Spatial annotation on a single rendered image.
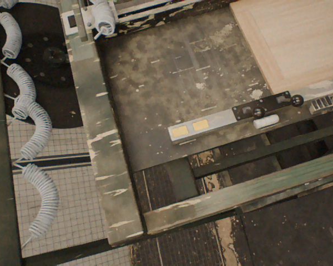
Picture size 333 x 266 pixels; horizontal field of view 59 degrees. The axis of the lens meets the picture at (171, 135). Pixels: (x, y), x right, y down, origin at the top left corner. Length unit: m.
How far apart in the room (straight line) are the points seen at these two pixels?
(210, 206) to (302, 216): 1.91
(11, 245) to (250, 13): 1.22
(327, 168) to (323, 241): 1.75
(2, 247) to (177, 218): 0.63
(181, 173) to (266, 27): 0.64
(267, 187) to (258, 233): 2.18
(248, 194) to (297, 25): 0.68
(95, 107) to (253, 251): 2.53
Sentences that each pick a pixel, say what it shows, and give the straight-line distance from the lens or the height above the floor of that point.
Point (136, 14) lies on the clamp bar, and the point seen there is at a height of 1.70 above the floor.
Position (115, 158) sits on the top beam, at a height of 1.88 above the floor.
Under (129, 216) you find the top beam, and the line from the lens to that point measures 0.84.
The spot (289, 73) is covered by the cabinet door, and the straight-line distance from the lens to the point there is 1.13.
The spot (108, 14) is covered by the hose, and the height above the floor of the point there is 1.85.
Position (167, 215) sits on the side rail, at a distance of 0.88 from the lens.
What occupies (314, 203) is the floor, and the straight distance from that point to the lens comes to 2.65.
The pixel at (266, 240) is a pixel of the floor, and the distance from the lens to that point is 3.05.
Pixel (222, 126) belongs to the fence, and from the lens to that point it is 0.97.
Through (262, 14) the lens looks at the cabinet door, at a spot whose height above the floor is 1.28.
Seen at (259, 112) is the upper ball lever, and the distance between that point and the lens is 0.87.
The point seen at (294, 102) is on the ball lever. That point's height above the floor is 1.45.
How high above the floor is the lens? 2.22
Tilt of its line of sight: 34 degrees down
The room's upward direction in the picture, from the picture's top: 94 degrees counter-clockwise
